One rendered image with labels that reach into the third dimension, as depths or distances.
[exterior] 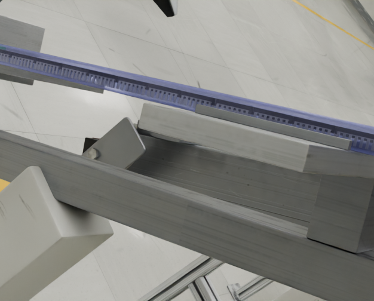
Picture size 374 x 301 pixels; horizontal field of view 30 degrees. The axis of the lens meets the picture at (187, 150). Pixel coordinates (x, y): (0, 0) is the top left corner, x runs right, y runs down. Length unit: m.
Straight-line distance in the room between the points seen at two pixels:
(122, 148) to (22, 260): 0.30
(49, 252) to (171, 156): 0.32
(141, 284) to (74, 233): 1.50
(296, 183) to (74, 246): 0.29
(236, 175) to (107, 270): 1.20
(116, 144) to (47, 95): 1.46
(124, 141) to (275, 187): 0.18
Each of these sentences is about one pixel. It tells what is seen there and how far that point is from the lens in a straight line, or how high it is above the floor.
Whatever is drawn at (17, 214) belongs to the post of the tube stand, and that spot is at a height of 0.79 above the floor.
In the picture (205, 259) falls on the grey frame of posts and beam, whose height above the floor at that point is 0.35.
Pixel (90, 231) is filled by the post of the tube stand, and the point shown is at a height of 0.81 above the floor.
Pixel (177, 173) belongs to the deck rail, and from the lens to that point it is 0.78.
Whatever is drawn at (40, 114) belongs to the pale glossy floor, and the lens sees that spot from 2.13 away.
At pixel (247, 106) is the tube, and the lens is 0.30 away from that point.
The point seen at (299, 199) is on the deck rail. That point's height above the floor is 0.86.
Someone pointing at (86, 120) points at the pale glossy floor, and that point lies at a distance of 2.29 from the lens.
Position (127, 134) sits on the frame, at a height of 0.75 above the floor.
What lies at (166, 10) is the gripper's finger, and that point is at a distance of 0.44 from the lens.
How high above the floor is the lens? 1.09
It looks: 24 degrees down
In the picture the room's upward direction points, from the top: 51 degrees clockwise
